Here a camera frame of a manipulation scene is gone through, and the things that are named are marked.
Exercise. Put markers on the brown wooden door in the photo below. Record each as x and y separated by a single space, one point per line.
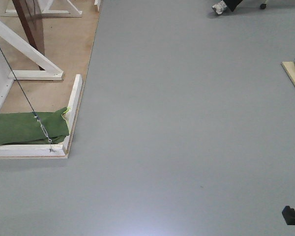
32 23

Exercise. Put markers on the black robot part lower right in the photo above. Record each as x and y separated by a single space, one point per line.
289 215

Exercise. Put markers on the green sandbag near turnbuckle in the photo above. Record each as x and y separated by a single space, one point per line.
23 128

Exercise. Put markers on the white diagonal wooden brace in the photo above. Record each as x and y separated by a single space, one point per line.
50 71

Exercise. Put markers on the plywood base platform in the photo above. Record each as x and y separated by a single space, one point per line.
68 43

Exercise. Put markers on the white sneaker of person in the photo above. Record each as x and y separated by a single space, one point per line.
219 7

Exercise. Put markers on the black trouser leg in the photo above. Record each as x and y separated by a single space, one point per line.
232 4

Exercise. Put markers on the far white wooden brace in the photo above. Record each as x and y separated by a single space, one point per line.
48 8

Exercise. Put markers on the office chair caster wheel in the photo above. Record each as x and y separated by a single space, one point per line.
263 6

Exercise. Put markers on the white wooden curb rail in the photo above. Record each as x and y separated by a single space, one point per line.
72 109

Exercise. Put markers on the white front curb rail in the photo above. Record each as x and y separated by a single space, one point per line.
32 150

